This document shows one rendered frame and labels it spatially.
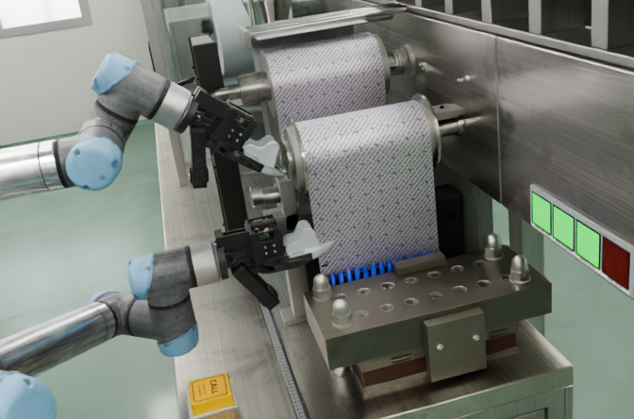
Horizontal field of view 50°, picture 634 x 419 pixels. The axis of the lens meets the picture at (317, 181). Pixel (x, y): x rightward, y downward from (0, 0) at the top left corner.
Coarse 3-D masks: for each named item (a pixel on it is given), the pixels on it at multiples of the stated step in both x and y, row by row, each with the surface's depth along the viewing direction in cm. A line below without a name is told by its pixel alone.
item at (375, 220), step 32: (320, 192) 122; (352, 192) 124; (384, 192) 125; (416, 192) 127; (320, 224) 124; (352, 224) 126; (384, 224) 127; (416, 224) 129; (320, 256) 126; (352, 256) 128; (384, 256) 130; (416, 256) 131
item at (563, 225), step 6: (558, 210) 101; (558, 216) 101; (564, 216) 100; (558, 222) 102; (564, 222) 100; (570, 222) 98; (558, 228) 102; (564, 228) 100; (570, 228) 99; (558, 234) 102; (564, 234) 101; (570, 234) 99; (564, 240) 101; (570, 240) 99; (570, 246) 100
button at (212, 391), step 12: (192, 384) 120; (204, 384) 119; (216, 384) 119; (228, 384) 119; (192, 396) 117; (204, 396) 116; (216, 396) 116; (228, 396) 116; (192, 408) 115; (204, 408) 115; (216, 408) 116
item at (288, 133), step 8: (288, 128) 123; (432, 128) 124; (288, 136) 123; (432, 136) 125; (296, 144) 120; (432, 144) 125; (296, 152) 120; (432, 152) 126; (296, 160) 120; (296, 168) 121; (296, 176) 123; (296, 184) 125
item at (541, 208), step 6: (534, 198) 107; (540, 198) 106; (534, 204) 108; (540, 204) 106; (546, 204) 104; (534, 210) 108; (540, 210) 106; (546, 210) 104; (534, 216) 108; (540, 216) 107; (546, 216) 105; (534, 222) 109; (540, 222) 107; (546, 222) 105; (546, 228) 105
